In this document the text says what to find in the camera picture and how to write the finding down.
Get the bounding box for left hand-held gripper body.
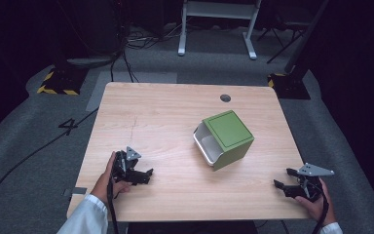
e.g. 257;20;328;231
111;145;143;183

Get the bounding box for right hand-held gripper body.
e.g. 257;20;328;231
294;162;336;204

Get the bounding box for person's right hand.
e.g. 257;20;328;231
294;177;338;227

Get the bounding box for person's left hand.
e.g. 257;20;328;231
90;150;133;207

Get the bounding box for grey tape strip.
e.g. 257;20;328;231
61;186;89;198

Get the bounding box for white drawer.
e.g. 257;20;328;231
192;122;224;167

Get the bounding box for green drawer box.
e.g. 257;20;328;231
202;109;255;172

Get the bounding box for black yellow striped stand base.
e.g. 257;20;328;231
267;71;312;100
36;65;90;97

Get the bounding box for dark slanted stand pole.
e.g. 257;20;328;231
283;0;331;74

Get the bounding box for black folding tripod stand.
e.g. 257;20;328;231
256;12;308;65

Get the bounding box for right hand-held gripper black cable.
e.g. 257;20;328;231
311;181;330;234

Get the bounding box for hand-held gripper black cable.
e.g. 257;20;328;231
311;181;330;234
106;175;121;234

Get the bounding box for left hand-held gripper black cable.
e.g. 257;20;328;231
106;175;121;234

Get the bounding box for black hanging cable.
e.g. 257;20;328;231
109;48;140;84

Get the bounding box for long black floor cable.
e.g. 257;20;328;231
0;107;99;228

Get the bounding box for bundle of floor cables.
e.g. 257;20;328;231
123;22;184;51

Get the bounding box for white metal desk frame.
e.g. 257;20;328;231
177;0;263;61

